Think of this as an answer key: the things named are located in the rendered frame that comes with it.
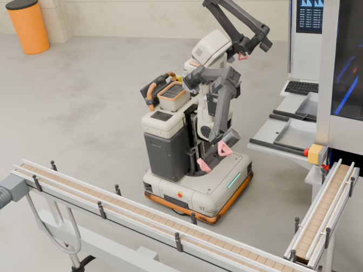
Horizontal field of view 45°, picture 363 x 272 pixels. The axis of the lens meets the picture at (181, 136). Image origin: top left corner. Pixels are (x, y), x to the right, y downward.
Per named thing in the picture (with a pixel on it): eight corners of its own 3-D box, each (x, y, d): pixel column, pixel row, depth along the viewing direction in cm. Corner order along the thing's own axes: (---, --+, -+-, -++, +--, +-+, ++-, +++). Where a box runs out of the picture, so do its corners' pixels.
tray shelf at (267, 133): (364, 104, 280) (365, 102, 279) (329, 169, 235) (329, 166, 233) (291, 91, 304) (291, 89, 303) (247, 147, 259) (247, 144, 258)
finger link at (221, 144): (216, 168, 172) (221, 161, 181) (229, 157, 169) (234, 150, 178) (204, 155, 172) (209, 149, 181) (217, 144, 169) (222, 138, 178)
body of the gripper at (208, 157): (211, 169, 181) (215, 163, 188) (229, 154, 178) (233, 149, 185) (201, 157, 181) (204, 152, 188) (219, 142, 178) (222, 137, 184)
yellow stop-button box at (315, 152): (325, 157, 227) (326, 146, 223) (321, 165, 223) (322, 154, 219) (311, 154, 231) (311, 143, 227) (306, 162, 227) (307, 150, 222)
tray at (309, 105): (363, 106, 276) (363, 101, 274) (350, 128, 259) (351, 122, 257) (309, 96, 293) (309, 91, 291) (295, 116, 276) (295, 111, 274)
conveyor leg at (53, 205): (88, 270, 299) (56, 184, 255) (79, 279, 293) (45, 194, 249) (79, 264, 303) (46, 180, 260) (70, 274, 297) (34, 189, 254)
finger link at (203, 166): (203, 178, 175) (208, 171, 183) (216, 168, 172) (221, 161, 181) (192, 166, 175) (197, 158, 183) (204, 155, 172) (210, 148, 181)
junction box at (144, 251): (160, 263, 248) (158, 252, 243) (155, 270, 245) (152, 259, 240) (143, 255, 254) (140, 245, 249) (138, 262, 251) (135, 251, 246)
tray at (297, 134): (347, 135, 254) (347, 130, 252) (332, 161, 237) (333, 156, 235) (290, 122, 271) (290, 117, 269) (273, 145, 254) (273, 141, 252)
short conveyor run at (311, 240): (330, 174, 234) (333, 150, 225) (361, 182, 226) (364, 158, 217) (279, 269, 189) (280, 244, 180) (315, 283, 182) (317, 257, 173)
